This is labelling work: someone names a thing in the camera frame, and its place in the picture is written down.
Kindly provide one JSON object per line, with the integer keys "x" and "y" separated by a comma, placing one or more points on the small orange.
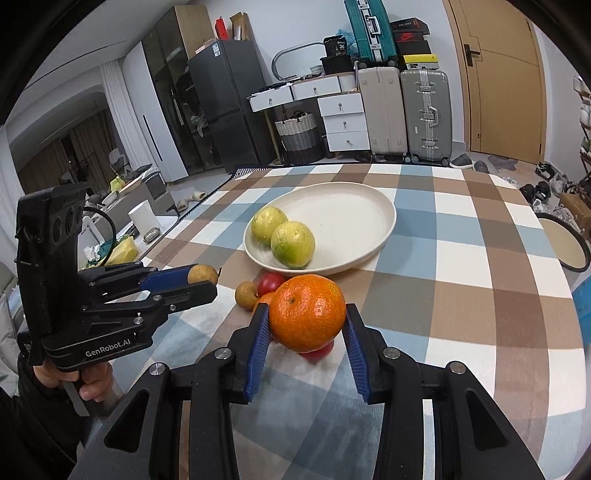
{"x": 264, "y": 301}

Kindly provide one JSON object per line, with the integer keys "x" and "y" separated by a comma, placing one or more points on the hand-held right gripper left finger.
{"x": 257, "y": 355}

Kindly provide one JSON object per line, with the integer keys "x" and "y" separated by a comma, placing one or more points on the white desk with drawers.
{"x": 344, "y": 124}

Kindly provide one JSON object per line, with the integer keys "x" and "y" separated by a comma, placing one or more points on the checked tablecloth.
{"x": 461, "y": 286}

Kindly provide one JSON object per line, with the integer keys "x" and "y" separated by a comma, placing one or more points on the silver suitcase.
{"x": 425, "y": 115}

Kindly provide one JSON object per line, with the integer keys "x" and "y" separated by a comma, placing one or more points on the dark grey fridge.
{"x": 226, "y": 92}

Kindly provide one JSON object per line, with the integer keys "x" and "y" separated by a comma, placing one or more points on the large orange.
{"x": 307, "y": 314}

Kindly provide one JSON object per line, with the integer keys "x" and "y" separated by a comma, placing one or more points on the glass door wardrobe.
{"x": 171, "y": 92}

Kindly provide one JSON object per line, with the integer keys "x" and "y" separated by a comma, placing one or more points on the plain black shoe box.
{"x": 413, "y": 49}

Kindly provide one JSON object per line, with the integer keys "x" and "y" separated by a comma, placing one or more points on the wooden door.
{"x": 503, "y": 92}

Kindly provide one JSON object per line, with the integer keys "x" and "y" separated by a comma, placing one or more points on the white cylinder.
{"x": 143, "y": 217}

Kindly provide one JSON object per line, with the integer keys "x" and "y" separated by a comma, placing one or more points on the cream round plate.
{"x": 341, "y": 221}

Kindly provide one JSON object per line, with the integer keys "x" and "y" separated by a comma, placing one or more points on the grey slipper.
{"x": 461, "y": 161}
{"x": 485, "y": 167}

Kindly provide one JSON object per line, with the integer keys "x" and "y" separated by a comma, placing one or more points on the person's left forearm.
{"x": 27, "y": 429}

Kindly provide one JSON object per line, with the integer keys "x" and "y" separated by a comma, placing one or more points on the beige slipper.
{"x": 183, "y": 204}
{"x": 196, "y": 196}

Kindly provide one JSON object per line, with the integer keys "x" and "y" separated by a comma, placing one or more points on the grey floor mat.
{"x": 504, "y": 162}

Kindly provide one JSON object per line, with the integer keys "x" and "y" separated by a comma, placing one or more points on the light curtain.
{"x": 117, "y": 120}

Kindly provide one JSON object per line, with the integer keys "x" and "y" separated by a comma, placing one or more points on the small grey pouch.
{"x": 151, "y": 235}

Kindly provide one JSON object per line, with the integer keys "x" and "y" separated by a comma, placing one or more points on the beige suitcase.
{"x": 381, "y": 115}

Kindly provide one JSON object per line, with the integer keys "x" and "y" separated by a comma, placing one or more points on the pile of shoes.
{"x": 549, "y": 187}

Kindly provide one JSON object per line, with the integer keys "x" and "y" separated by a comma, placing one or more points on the white tall cabinet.
{"x": 143, "y": 92}

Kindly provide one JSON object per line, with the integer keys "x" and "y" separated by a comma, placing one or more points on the grey office chair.
{"x": 117, "y": 161}

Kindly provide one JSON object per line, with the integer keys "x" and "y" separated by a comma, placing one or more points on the woven basket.
{"x": 298, "y": 138}

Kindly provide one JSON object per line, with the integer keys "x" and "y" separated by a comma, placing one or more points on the round tray, dark rim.
{"x": 558, "y": 244}

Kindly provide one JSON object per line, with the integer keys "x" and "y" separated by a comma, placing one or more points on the black and red shoe box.
{"x": 408, "y": 32}

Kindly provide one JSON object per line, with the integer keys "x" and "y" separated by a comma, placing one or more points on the red tomato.
{"x": 271, "y": 282}
{"x": 318, "y": 352}

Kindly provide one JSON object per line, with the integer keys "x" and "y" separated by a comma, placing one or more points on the black storage box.
{"x": 337, "y": 64}

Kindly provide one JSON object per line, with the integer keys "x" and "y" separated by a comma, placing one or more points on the yellow and black shoe box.
{"x": 420, "y": 62}

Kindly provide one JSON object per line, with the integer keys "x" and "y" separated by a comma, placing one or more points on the teal suitcase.
{"x": 367, "y": 27}

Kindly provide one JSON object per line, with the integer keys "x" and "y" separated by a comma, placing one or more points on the yellow-green citrus fruit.
{"x": 293, "y": 244}
{"x": 267, "y": 225}

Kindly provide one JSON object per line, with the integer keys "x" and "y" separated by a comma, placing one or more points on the yellow bag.
{"x": 122, "y": 251}

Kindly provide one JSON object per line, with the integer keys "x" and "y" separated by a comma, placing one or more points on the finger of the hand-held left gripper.
{"x": 161, "y": 278}
{"x": 194, "y": 295}

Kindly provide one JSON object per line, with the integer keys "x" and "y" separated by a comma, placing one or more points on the person's left hand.
{"x": 94, "y": 381}

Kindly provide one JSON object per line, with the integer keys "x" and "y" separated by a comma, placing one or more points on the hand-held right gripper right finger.
{"x": 356, "y": 364}

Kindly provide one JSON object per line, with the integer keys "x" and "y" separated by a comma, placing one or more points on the black printed box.
{"x": 337, "y": 46}

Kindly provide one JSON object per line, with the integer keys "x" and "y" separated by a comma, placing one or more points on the small brown fruit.
{"x": 244, "y": 295}
{"x": 203, "y": 273}

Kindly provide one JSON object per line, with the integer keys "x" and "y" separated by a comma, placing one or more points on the cardboard box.
{"x": 240, "y": 26}

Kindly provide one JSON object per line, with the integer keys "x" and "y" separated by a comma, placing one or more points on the oval grey-framed mirror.
{"x": 298, "y": 62}

